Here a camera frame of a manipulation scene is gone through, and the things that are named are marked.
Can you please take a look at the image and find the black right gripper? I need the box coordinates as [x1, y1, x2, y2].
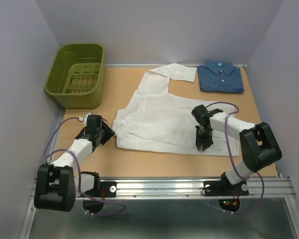
[196, 124, 214, 149]

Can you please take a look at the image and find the white long sleeve shirt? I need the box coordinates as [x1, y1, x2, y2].
[113, 63, 228, 156]

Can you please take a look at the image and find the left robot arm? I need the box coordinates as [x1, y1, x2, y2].
[34, 113, 115, 212]

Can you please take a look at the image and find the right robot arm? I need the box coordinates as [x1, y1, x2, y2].
[191, 105, 282, 194]

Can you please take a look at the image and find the folded blue checked shirt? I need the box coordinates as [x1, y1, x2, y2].
[197, 60, 244, 94]

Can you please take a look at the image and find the green plastic laundry basket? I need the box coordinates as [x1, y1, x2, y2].
[45, 43, 107, 109]

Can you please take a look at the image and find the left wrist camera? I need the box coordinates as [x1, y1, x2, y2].
[78, 113, 92, 125]

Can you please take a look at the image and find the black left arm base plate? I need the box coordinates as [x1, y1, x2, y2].
[85, 181, 117, 199]

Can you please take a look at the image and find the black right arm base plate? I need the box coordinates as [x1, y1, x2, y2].
[202, 180, 249, 197]

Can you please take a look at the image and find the aluminium mounting rail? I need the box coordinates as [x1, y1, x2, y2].
[101, 177, 296, 201]

